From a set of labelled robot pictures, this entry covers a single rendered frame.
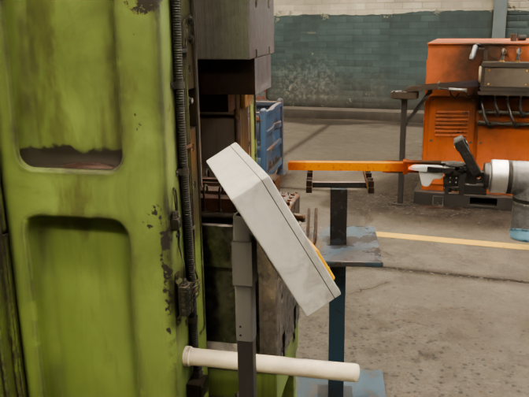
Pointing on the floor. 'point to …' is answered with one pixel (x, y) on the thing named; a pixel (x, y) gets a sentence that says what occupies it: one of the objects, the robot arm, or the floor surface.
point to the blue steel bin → (270, 135)
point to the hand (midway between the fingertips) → (413, 165)
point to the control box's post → (245, 322)
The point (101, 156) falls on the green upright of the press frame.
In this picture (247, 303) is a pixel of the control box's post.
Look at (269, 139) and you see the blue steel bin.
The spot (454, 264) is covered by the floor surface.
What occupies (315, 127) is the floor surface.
